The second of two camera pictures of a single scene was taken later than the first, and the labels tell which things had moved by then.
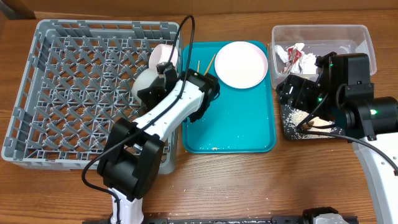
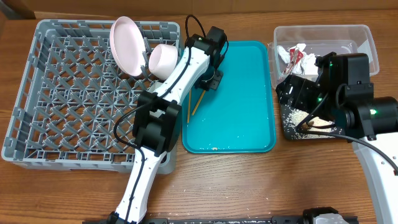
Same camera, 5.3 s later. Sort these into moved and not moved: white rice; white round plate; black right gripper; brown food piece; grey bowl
Moved: grey bowl; white round plate
Not moved: brown food piece; black right gripper; white rice
